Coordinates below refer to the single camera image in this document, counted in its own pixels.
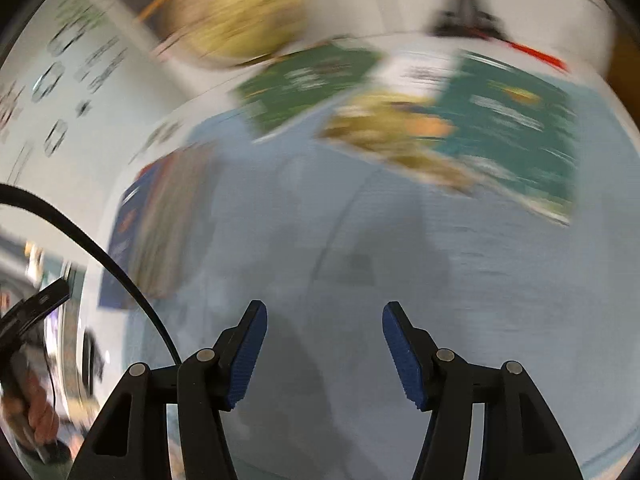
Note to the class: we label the blue quilted table mat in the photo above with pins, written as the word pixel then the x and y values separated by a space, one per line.
pixel 326 240

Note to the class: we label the white rabbit meadow book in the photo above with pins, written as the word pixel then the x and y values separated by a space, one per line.
pixel 391 119

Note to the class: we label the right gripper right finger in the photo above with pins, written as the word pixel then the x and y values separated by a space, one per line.
pixel 521 438

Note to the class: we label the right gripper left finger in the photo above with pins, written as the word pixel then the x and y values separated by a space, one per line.
pixel 129 438

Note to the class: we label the yellow desk globe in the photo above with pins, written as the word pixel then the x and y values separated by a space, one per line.
pixel 225 32

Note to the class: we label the dark green book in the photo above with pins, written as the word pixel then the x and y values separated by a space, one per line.
pixel 294 84

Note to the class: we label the dark teal insect book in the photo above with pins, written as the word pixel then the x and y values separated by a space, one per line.
pixel 512 130

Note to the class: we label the white bookshelf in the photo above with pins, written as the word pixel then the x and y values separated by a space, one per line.
pixel 575 31

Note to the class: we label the stack of organized books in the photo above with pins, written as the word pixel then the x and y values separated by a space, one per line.
pixel 160 214

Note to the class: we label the red tassel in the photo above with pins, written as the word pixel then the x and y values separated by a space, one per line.
pixel 546 58

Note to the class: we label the person's left hand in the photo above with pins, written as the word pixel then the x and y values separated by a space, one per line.
pixel 42 418

